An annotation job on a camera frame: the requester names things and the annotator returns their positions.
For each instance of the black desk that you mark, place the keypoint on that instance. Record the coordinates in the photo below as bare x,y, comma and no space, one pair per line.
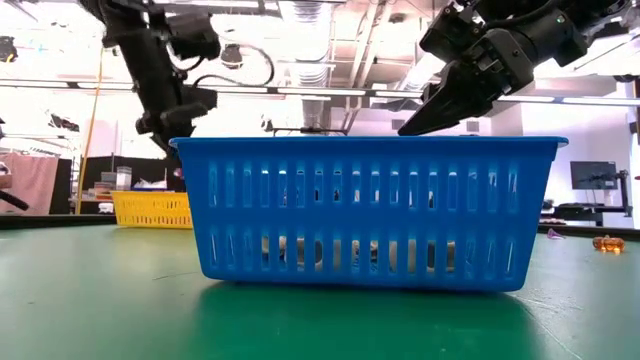
575,210

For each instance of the green table mat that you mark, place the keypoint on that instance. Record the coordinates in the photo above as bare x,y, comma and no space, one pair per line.
100,300

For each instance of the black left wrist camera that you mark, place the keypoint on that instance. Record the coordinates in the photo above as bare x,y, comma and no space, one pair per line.
194,36

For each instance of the black monitor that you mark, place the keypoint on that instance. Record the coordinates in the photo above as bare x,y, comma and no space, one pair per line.
593,175

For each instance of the orange pumpkin decoration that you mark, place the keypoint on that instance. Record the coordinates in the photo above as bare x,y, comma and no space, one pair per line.
608,244

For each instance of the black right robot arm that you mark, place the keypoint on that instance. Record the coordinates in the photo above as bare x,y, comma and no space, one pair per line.
550,30

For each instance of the clear plastic container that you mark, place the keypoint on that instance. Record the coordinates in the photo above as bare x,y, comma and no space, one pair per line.
123,177

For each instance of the silver ventilation duct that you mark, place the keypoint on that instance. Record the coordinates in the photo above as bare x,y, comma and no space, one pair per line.
310,50

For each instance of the pink panel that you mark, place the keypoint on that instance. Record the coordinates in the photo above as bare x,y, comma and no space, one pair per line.
30,182

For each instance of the black panel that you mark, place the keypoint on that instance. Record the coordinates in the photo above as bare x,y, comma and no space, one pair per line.
62,185

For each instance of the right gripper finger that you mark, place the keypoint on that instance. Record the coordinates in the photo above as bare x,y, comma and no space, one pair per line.
442,100
480,107

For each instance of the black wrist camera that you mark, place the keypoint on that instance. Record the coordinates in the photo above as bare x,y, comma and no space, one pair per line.
194,36
447,32

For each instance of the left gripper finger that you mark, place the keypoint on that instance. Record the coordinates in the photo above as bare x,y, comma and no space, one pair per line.
172,141

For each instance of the purple bat decoration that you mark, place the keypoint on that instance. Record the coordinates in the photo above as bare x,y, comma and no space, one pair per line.
554,234

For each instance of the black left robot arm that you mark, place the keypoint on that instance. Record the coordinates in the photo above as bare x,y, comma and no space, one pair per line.
145,60

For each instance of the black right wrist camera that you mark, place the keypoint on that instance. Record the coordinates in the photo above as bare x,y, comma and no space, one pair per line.
447,32

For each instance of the yellow plastic basket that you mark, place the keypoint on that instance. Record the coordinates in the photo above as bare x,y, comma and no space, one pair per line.
150,210

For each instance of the blue plastic basket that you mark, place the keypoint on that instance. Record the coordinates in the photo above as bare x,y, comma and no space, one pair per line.
370,220

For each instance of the white skull decoration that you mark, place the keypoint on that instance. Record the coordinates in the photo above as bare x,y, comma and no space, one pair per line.
300,252
373,252

